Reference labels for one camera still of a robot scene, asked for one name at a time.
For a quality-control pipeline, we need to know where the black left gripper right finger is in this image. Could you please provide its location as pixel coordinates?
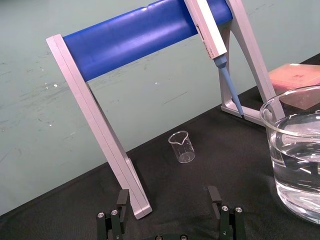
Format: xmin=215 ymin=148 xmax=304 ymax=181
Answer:
xmin=207 ymin=185 xmax=247 ymax=240

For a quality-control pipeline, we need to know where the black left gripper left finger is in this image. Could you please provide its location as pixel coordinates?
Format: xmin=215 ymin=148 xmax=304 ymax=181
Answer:
xmin=96 ymin=188 xmax=131 ymax=240

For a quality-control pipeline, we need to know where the small clear glass beaker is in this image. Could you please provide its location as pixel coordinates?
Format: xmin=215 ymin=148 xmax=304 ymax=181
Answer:
xmin=167 ymin=130 xmax=196 ymax=164

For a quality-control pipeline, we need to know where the large clear glass beaker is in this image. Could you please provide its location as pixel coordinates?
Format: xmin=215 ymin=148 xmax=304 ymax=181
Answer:
xmin=259 ymin=85 xmax=320 ymax=225

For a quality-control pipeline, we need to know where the black table cloth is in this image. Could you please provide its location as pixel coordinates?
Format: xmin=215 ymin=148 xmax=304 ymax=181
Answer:
xmin=0 ymin=53 xmax=320 ymax=240

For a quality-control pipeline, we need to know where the blue and grey pipette stand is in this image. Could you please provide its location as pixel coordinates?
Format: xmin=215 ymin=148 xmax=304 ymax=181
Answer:
xmin=45 ymin=0 xmax=287 ymax=220

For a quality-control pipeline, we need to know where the pink translucent plastic box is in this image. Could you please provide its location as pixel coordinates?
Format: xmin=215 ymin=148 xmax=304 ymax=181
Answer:
xmin=267 ymin=63 xmax=320 ymax=109

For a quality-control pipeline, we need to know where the white and blue pipette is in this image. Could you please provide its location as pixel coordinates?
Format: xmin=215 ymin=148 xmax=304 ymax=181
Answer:
xmin=183 ymin=0 xmax=246 ymax=120

